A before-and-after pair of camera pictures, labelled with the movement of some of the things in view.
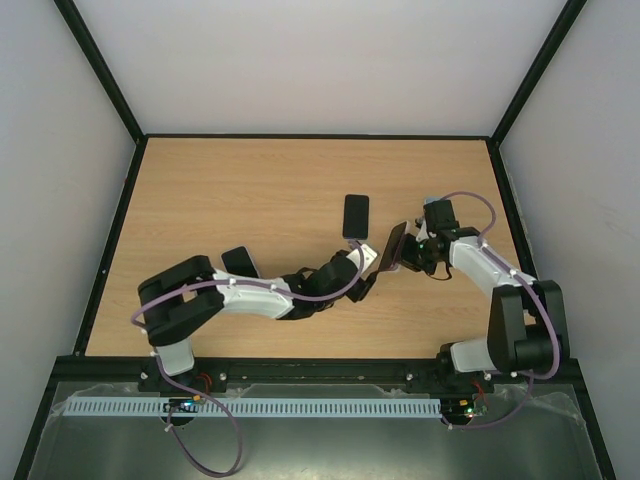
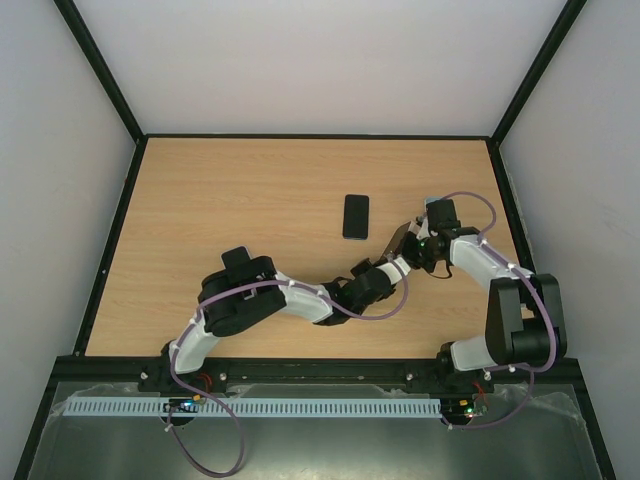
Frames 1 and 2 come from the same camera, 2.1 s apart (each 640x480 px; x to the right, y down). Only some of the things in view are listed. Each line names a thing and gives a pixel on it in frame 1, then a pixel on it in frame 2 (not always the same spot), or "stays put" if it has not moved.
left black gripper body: [324, 304] to [358, 267]
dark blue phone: [356, 217] stays put
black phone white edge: [390, 260] stays put
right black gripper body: [409, 250] stays put
